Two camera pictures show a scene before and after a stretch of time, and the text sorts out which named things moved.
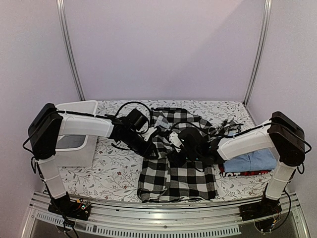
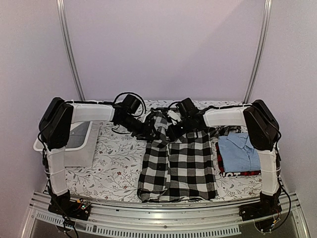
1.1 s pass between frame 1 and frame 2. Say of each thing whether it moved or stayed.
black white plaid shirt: stayed
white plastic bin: stayed
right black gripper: moved
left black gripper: moved
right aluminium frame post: stayed
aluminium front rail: stayed
